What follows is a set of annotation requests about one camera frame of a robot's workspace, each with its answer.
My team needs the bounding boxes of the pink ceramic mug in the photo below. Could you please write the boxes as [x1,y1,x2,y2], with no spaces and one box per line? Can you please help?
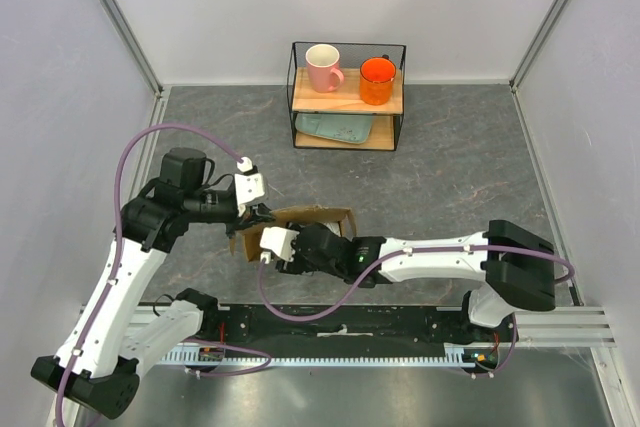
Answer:
[305,44,345,93]

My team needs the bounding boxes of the purple cable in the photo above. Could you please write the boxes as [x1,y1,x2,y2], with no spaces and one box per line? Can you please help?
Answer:
[257,245,575,323]
[54,122,249,427]

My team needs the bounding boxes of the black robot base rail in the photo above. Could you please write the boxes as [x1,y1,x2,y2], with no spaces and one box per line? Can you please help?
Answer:
[193,304,513,357]

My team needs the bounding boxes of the brown cardboard express box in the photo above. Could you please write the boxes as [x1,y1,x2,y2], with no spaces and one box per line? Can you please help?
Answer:
[229,205,357,262]

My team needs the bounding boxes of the black wire wooden shelf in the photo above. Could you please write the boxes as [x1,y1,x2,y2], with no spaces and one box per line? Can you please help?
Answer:
[286,41,407,151]

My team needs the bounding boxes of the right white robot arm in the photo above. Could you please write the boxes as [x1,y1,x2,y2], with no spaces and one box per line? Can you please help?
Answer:
[261,220,557,341]

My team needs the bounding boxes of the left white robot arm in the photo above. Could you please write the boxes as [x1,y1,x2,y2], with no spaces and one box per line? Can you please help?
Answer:
[31,148,270,423]

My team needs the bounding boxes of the orange glass cup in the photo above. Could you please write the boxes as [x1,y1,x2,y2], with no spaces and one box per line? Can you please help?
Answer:
[359,55,397,106]

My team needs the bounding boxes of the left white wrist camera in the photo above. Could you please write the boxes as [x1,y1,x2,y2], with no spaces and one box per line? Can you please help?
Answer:
[233,157,267,217]

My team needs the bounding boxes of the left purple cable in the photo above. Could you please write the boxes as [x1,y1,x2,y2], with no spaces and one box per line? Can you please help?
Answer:
[54,122,249,427]

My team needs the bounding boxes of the teal rectangular plate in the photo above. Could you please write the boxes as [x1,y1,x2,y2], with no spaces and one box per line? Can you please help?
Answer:
[295,113,373,145]

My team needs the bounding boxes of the slotted cable duct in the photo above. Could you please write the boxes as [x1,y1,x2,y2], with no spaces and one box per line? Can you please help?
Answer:
[157,344,499,368]

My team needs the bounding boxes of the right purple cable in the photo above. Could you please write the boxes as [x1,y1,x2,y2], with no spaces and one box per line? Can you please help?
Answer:
[257,245,575,323]

